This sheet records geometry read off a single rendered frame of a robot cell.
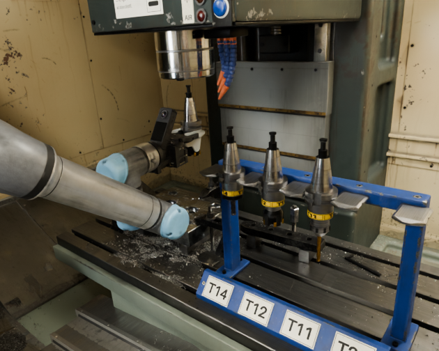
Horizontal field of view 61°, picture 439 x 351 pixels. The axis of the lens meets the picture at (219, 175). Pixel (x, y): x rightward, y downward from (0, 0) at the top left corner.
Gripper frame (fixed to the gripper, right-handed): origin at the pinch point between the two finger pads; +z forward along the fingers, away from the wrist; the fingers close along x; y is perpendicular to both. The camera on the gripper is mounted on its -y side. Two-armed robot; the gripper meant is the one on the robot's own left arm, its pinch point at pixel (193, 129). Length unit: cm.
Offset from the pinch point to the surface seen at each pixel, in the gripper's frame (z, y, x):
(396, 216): -26, 4, 60
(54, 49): 29, -23, -98
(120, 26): -21.4, -29.3, -2.9
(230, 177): -21.7, 3.6, 25.0
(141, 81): 77, -2, -91
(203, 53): -3.3, -21.9, 7.8
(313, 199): -24, 4, 45
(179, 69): -8.5, -18.2, 3.2
